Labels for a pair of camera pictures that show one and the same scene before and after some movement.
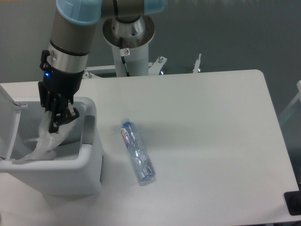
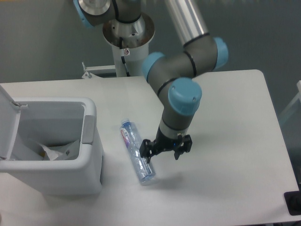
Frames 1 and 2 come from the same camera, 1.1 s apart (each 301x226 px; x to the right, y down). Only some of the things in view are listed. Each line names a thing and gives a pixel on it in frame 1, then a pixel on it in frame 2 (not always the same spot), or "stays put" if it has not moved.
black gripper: (66, 83) → (164, 143)
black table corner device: (293, 199) stays put
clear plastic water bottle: (143, 166) stays put
